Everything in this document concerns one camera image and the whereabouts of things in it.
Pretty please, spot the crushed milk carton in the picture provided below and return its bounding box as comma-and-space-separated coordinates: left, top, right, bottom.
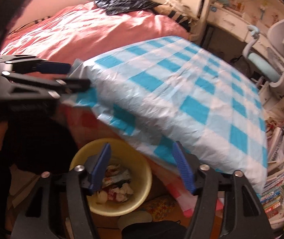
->
102, 169, 131, 188

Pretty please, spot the red snack bag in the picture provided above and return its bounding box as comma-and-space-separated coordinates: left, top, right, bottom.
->
106, 187, 128, 203

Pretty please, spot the white tissue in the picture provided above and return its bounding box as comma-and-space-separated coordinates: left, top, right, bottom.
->
118, 183, 134, 195

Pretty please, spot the yellow trash bin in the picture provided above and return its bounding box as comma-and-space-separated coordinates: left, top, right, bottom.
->
70, 138, 152, 217

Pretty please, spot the blue checkered plastic tablecloth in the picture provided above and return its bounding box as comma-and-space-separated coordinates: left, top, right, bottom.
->
71, 36, 267, 193

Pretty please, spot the pink bed quilt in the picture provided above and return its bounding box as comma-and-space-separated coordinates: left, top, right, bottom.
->
1, 2, 189, 147

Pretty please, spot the white book shelf cart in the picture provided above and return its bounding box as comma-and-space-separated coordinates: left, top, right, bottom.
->
260, 121, 284, 230

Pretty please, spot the white paper tote bag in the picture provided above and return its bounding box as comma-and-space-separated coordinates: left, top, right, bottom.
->
263, 97, 284, 124

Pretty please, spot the dark blue jacket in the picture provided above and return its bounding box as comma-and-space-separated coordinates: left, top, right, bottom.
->
94, 0, 161, 16

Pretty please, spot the grey blue office chair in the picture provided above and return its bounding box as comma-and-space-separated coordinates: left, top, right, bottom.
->
242, 19, 284, 98

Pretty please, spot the white desk with drawers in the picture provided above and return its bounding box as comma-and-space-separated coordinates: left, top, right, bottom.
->
206, 5, 271, 57

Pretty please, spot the striped beige clothing pile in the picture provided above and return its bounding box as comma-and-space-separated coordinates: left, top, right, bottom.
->
153, 0, 199, 33

